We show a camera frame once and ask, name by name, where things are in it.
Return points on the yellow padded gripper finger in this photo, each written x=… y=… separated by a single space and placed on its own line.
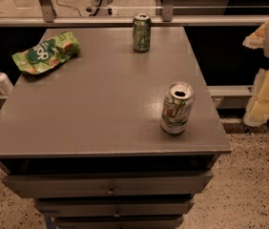
x=257 y=110

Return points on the green rice chip bag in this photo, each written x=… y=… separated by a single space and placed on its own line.
x=48 y=54

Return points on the white 7up soda can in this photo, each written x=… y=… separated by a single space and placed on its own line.
x=177 y=105

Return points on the green soda can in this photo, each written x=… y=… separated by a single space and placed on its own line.
x=142 y=32

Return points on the grey drawer cabinet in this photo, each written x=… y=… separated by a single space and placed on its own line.
x=85 y=141

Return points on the white machine base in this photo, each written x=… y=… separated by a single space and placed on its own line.
x=99 y=8

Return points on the white pump bottle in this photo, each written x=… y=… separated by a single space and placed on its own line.
x=5 y=84

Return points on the metal railing frame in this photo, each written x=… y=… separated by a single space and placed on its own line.
x=72 y=13

